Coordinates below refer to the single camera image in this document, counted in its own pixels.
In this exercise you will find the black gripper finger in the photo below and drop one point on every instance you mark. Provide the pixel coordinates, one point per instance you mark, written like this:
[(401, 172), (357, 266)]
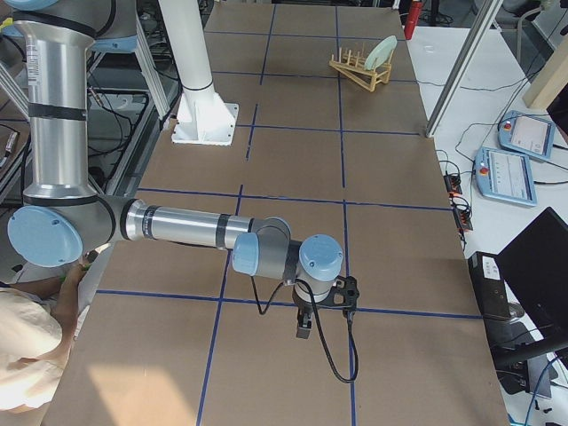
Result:
[(304, 325)]

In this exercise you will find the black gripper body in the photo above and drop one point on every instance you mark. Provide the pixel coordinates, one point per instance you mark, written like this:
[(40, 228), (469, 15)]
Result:
[(303, 306)]

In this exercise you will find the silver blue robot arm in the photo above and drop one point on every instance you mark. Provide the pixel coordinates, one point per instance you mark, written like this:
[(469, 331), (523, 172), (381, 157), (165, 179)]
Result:
[(63, 216)]

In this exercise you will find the light green plate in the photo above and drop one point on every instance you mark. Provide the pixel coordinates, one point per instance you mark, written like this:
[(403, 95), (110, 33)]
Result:
[(381, 53)]

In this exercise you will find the brown cardboard table cover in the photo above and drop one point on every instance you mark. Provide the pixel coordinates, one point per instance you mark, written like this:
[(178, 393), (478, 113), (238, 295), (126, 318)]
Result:
[(176, 337)]

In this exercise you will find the lower orange black adapter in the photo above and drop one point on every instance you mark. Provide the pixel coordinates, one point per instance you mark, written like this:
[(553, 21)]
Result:
[(462, 219)]

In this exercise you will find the orange black adapter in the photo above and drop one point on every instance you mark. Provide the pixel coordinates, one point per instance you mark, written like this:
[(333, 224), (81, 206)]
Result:
[(453, 184), (462, 219)]

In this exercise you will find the upper orange black adapter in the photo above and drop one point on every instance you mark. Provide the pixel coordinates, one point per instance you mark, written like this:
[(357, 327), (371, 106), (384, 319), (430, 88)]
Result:
[(453, 184)]

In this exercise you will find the black monitor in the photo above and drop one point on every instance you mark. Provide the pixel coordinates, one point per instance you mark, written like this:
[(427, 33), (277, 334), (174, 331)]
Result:
[(534, 265)]

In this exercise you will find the lower blue teach pendant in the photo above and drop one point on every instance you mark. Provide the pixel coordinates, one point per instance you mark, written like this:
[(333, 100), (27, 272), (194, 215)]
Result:
[(505, 176)]

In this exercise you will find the blue teach pendant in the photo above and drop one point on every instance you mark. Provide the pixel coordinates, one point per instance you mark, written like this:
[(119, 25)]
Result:
[(505, 176), (527, 134)]

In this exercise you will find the wooden dish rack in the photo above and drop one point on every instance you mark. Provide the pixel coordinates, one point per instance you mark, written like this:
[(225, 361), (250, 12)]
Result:
[(350, 64)]

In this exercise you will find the person in beige shirt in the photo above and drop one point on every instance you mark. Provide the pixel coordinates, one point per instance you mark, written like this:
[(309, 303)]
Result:
[(40, 313)]

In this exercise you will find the upper blue teach pendant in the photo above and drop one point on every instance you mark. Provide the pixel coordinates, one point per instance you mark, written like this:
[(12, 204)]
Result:
[(527, 134)]

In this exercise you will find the red bottle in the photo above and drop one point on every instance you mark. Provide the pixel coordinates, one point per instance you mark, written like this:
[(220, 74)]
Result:
[(414, 11)]

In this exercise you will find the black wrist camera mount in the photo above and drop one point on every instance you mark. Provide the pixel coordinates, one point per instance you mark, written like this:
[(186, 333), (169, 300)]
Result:
[(343, 294)]

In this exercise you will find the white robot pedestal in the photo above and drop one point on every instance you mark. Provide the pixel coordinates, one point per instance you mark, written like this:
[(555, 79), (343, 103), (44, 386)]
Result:
[(203, 118)]

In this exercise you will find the aluminium frame post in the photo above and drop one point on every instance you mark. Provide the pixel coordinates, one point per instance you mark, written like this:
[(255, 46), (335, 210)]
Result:
[(485, 17)]

